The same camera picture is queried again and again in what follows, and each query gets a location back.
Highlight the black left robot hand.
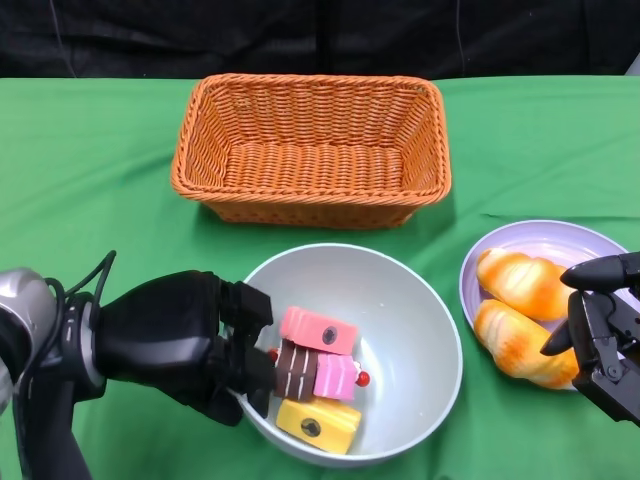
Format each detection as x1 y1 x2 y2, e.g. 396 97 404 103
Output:
92 269 279 427

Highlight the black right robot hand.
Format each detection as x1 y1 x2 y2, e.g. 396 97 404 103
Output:
539 251 640 427

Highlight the orange striped long bread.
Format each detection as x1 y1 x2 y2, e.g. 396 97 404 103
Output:
472 298 581 391

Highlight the orange ring-shaped bread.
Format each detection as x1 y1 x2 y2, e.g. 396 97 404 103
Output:
475 248 576 322

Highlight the brown striped toy cake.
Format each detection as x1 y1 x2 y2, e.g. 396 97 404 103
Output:
269 339 321 404

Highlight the salmon pink toy cake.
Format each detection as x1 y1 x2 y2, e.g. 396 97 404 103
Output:
279 305 360 356

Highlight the yellow toy cake slice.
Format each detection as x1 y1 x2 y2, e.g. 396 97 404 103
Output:
275 397 363 455

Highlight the grey round bowl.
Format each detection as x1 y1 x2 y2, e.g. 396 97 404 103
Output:
238 243 464 469

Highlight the lavender round plate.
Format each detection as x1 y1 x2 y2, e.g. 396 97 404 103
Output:
458 219 631 392

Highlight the orange wicker basket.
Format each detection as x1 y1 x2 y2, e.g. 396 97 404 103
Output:
170 73 453 231

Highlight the green tablecloth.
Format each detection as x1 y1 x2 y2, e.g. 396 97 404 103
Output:
0 75 640 480

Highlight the black backdrop curtain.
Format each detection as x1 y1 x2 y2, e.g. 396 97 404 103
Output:
0 0 640 81

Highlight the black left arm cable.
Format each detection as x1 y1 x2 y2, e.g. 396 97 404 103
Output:
12 249 118 471

